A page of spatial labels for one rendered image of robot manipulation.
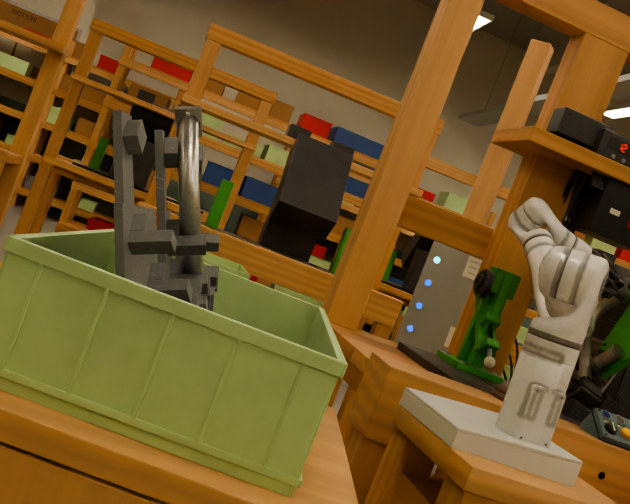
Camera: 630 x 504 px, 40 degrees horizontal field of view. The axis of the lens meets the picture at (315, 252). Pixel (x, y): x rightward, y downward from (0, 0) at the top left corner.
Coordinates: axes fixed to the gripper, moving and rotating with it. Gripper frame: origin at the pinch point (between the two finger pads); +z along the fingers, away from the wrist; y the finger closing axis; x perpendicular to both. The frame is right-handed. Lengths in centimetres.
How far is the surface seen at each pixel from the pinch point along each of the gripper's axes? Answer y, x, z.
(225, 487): -118, -26, -83
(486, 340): -19.2, 22.9, -20.1
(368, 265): -6, 39, -50
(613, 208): 23.3, -3.0, -7.7
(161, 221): -82, -15, -104
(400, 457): -78, 4, -46
